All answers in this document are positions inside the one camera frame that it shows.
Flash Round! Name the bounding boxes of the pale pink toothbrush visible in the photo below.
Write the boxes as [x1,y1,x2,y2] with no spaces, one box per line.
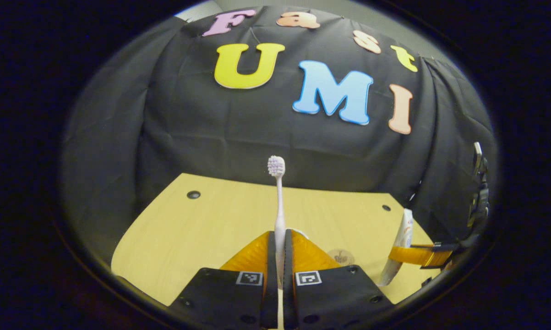
[267,155,287,330]

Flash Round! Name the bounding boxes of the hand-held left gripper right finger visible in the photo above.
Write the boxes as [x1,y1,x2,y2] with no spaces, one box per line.
[283,229,395,330]

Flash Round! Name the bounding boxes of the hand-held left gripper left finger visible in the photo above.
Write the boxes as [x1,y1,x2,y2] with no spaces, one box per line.
[168,231,278,330]

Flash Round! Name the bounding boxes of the white toothpaste tube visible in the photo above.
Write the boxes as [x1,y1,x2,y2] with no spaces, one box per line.
[377,209,415,287]

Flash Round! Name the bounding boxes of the black backdrop cloth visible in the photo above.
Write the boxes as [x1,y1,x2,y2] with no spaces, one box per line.
[60,5,498,275]

